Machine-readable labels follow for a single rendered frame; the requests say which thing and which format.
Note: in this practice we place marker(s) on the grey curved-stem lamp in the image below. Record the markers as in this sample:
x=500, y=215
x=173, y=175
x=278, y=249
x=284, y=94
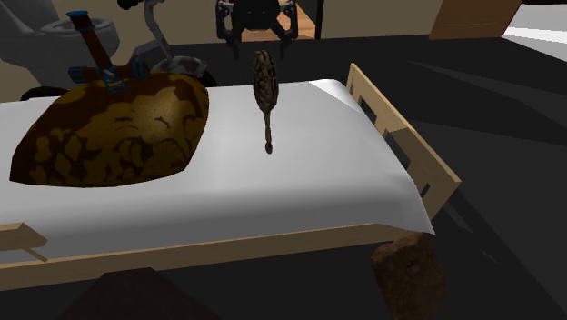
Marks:
x=157, y=31

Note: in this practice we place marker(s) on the brown cross-shaped toy blue bands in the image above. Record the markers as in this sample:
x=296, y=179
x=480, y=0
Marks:
x=98, y=48

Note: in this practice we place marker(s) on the wooden bed with white sheet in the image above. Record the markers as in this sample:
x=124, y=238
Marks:
x=310, y=177

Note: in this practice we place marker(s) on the grey toilet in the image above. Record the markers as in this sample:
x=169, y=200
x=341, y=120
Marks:
x=26, y=48

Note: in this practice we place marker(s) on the brown rock-shaped lump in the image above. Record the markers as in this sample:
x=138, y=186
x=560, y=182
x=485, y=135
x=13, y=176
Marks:
x=409, y=279

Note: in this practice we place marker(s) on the brown wooden door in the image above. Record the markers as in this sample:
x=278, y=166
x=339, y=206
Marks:
x=474, y=17

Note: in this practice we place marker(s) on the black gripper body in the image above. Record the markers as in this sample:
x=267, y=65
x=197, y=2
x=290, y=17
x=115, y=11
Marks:
x=254, y=13

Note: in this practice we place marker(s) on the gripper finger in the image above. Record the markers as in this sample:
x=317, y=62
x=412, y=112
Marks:
x=223, y=26
x=290, y=28

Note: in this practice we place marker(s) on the brown patterned hairbrush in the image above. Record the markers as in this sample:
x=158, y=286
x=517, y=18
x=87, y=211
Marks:
x=265, y=84

